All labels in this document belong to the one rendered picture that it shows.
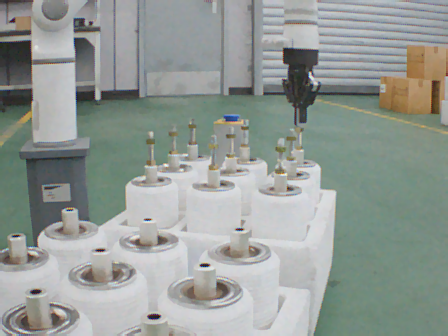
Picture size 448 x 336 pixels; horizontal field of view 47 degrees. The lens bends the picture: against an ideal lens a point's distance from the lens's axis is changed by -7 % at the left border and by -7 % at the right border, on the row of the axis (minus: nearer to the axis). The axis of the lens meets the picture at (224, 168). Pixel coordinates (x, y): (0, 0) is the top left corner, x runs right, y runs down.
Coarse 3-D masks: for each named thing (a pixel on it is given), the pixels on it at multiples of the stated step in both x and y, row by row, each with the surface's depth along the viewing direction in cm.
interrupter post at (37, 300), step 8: (32, 288) 47; (40, 288) 47; (32, 296) 45; (40, 296) 45; (48, 296) 46; (32, 304) 45; (40, 304) 45; (48, 304) 46; (32, 312) 45; (40, 312) 45; (48, 312) 46; (32, 320) 46; (40, 320) 46; (48, 320) 46
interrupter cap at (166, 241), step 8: (136, 232) 71; (160, 232) 72; (168, 232) 71; (120, 240) 68; (128, 240) 68; (136, 240) 69; (160, 240) 69; (168, 240) 69; (176, 240) 68; (128, 248) 65; (136, 248) 65; (144, 248) 66; (152, 248) 66; (160, 248) 65; (168, 248) 66
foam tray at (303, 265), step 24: (120, 216) 104; (192, 240) 92; (216, 240) 91; (264, 240) 91; (312, 240) 90; (192, 264) 93; (288, 264) 88; (312, 264) 87; (312, 288) 88; (312, 312) 89
